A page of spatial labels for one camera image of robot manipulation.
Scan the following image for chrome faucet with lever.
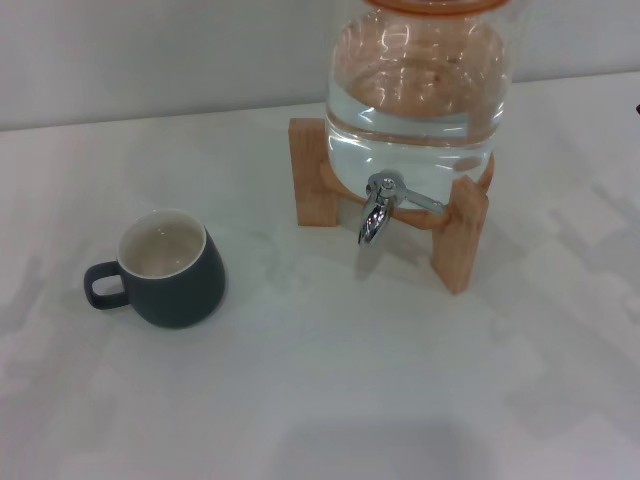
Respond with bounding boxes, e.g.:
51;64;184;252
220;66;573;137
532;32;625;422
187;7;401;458
356;170;446;247

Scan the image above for black ceramic cup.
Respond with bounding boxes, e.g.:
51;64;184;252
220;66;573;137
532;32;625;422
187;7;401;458
83;208;227;330

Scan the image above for wooden dispenser stand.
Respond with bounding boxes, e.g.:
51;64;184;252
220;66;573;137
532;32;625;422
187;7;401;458
288;117;489;295

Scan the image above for clear glass water dispenser jar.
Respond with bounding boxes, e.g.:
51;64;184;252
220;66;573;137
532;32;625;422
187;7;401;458
323;0;516;211

